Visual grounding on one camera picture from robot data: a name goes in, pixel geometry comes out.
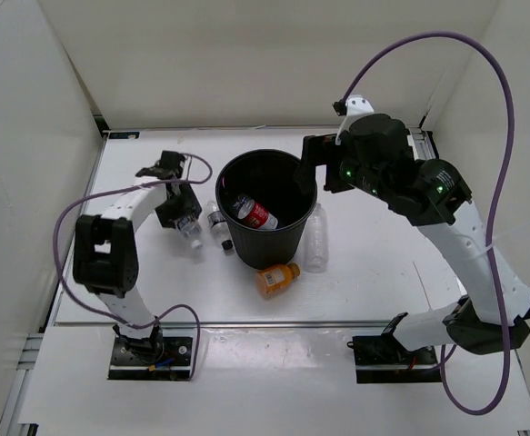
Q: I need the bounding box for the clear bottle blue label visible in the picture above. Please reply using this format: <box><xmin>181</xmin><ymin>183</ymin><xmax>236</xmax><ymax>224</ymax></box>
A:
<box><xmin>175</xmin><ymin>214</ymin><xmax>203</xmax><ymax>250</ymax></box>

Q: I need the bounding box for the clear bottle black cap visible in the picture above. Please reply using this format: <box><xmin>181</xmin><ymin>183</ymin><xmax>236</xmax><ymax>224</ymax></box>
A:
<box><xmin>206</xmin><ymin>200</ymin><xmax>234</xmax><ymax>252</ymax></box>

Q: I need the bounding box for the clear bottle red label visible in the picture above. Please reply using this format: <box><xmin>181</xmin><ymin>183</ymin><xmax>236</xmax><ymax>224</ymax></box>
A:
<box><xmin>232</xmin><ymin>194</ymin><xmax>279</xmax><ymax>230</ymax></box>

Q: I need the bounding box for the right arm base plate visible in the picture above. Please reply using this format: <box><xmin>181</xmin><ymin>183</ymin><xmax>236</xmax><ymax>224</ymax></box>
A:
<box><xmin>346</xmin><ymin>336</ymin><xmax>441</xmax><ymax>384</ymax></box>

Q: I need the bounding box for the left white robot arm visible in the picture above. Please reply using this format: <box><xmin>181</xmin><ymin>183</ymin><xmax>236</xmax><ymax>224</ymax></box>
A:
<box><xmin>73</xmin><ymin>151</ymin><xmax>202</xmax><ymax>363</ymax></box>

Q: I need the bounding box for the black plastic bin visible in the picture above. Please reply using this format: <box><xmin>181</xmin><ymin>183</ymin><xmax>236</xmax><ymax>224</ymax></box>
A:
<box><xmin>215</xmin><ymin>150</ymin><xmax>317</xmax><ymax>270</ymax></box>

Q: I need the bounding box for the orange juice bottle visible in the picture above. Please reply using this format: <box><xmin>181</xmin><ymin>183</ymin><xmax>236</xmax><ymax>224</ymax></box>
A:
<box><xmin>255</xmin><ymin>263</ymin><xmax>301</xmax><ymax>299</ymax></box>

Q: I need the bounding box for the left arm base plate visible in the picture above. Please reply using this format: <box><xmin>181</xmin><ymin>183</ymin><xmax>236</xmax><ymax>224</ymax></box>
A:
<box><xmin>107</xmin><ymin>332</ymin><xmax>195</xmax><ymax>382</ymax></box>

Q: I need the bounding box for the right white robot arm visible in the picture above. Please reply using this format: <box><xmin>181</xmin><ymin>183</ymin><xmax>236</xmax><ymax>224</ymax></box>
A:
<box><xmin>295</xmin><ymin>114</ymin><xmax>530</xmax><ymax>363</ymax></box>

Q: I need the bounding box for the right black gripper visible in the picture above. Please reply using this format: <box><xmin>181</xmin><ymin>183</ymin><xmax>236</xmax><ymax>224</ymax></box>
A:
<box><xmin>293</xmin><ymin>135</ymin><xmax>389</xmax><ymax>203</ymax></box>

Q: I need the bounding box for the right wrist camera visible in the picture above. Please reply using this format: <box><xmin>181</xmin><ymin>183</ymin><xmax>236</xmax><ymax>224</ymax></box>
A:
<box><xmin>332</xmin><ymin>94</ymin><xmax>375</xmax><ymax>117</ymax></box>

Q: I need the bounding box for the clear unlabelled plastic bottle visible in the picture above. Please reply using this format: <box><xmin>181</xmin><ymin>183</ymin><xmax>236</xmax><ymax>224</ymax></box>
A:
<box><xmin>305</xmin><ymin>203</ymin><xmax>329</xmax><ymax>273</ymax></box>

